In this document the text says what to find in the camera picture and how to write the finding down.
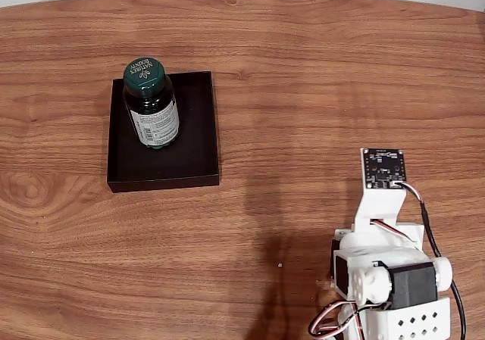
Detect green-capped dark pill bottle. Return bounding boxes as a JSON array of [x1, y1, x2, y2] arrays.
[[123, 57, 181, 151]]

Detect shallow black cardboard box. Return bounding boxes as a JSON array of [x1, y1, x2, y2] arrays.
[[106, 70, 221, 194]]

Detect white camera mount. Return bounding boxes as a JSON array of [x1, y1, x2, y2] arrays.
[[354, 148, 408, 239]]

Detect black camera cable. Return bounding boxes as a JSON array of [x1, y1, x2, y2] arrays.
[[393, 180, 467, 340]]

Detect black camera circuit board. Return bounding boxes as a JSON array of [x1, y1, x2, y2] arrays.
[[362, 148, 406, 190]]

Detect red white black servo wires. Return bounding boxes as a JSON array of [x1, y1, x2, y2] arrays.
[[307, 302, 368, 340]]

